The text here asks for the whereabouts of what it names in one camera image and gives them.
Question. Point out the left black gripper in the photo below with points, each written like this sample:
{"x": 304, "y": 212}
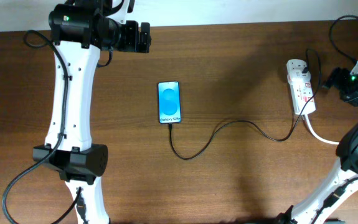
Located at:
{"x": 132, "y": 44}

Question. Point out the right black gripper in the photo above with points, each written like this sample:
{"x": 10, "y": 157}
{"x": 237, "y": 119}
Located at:
{"x": 334, "y": 79}

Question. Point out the blue screen Galaxy smartphone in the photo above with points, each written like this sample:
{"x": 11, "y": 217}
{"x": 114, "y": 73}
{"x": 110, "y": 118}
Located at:
{"x": 169, "y": 102}

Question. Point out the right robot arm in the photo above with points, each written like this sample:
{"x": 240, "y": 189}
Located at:
{"x": 342, "y": 181}

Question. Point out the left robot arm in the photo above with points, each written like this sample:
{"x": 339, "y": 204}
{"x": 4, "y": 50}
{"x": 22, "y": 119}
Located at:
{"x": 80, "y": 32}

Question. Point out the white power strip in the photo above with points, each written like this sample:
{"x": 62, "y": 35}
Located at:
{"x": 301, "y": 93}

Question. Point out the white USB wall charger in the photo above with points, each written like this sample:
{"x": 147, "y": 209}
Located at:
{"x": 296, "y": 76}

